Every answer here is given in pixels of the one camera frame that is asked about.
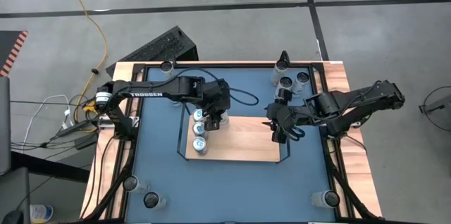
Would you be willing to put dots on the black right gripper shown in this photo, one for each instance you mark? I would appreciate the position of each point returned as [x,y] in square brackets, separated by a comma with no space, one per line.
[289,115]

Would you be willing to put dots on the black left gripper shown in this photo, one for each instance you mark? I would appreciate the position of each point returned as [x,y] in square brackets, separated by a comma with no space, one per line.
[215,93]

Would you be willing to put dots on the blue silver Red Bull can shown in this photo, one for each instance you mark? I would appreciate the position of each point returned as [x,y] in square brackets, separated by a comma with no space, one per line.
[198,115]
[199,143]
[199,129]

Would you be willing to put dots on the white Celsius Peach Vibe can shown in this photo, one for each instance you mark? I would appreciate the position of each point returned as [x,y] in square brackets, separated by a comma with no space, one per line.
[285,82]

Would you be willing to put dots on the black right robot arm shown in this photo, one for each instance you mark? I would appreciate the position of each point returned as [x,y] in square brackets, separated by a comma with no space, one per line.
[352,100]

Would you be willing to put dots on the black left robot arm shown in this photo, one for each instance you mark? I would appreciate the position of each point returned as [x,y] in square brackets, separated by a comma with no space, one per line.
[158,88]

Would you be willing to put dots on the blue table mat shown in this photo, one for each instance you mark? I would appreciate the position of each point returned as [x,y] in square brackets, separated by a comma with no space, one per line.
[246,188]

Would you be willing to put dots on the white Celsius can yellow band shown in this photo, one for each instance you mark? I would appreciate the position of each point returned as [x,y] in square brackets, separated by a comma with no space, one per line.
[331,198]

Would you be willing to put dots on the black power adapter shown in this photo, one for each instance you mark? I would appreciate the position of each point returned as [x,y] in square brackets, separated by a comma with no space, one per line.
[85,142]

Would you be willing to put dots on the black power strip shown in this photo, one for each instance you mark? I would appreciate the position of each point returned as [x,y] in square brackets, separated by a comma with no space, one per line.
[70,131]

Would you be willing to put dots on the grey stand leg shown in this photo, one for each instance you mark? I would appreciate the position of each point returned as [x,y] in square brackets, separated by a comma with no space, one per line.
[438,106]

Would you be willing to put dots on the black floor beam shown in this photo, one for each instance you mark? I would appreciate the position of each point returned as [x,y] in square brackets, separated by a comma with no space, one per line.
[49,167]

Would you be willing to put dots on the white blue yellow container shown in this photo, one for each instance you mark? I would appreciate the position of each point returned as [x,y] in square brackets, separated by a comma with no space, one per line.
[41,213]

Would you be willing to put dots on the grey cabinet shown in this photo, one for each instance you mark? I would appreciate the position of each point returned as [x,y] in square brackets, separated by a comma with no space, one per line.
[4,125]

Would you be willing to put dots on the black orange striped floor mat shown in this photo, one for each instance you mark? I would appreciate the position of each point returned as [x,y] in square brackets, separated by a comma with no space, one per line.
[8,48]

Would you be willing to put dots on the black wheel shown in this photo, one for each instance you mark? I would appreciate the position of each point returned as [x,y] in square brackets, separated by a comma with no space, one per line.
[12,217]

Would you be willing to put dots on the wooden shelf with black frame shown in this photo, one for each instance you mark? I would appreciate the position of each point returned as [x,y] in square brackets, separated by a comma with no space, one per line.
[243,143]

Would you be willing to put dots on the black pointed bracket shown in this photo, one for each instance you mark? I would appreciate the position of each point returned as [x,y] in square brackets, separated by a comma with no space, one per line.
[284,56]

